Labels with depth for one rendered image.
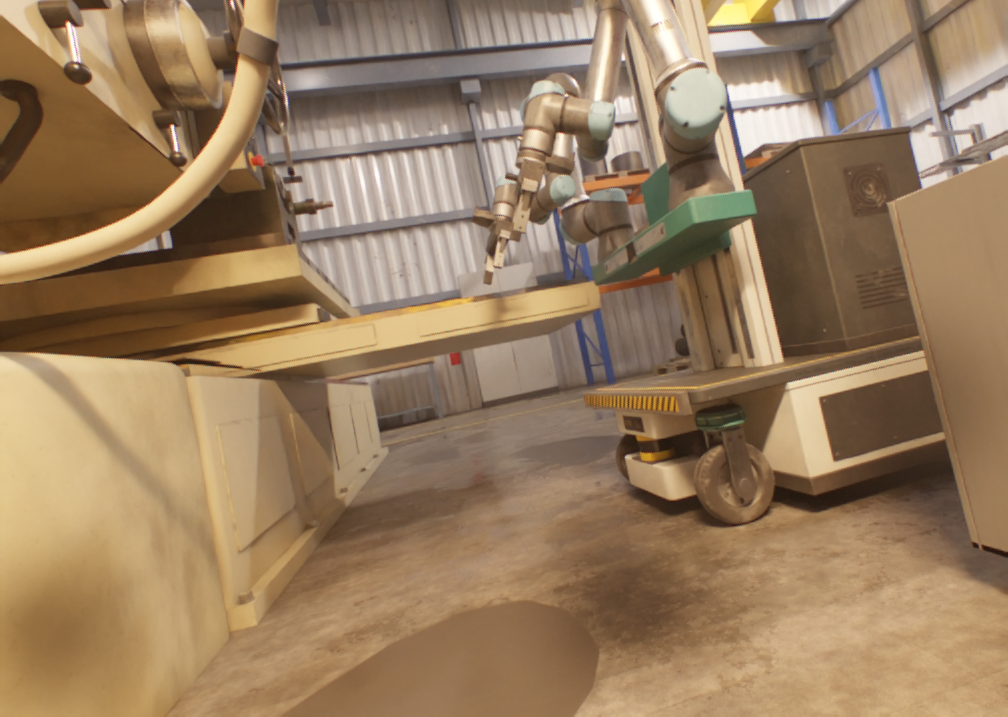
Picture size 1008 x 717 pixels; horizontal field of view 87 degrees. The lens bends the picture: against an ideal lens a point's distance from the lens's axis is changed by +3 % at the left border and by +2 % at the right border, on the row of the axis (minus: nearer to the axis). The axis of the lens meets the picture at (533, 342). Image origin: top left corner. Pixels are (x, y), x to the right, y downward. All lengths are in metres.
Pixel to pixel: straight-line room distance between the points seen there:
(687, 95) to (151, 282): 1.52
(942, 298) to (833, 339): 0.60
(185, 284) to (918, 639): 1.82
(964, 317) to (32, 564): 1.24
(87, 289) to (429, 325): 0.96
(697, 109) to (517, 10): 9.88
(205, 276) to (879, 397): 1.80
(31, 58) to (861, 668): 1.45
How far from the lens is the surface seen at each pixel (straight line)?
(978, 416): 0.92
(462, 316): 1.87
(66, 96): 1.31
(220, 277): 1.82
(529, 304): 1.90
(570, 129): 1.23
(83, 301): 1.96
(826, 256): 1.45
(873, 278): 1.53
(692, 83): 1.19
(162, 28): 1.52
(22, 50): 1.21
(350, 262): 9.03
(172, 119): 1.48
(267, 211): 1.90
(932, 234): 0.90
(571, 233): 1.85
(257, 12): 0.81
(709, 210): 1.23
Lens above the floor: 0.43
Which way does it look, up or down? 3 degrees up
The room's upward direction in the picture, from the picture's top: 12 degrees counter-clockwise
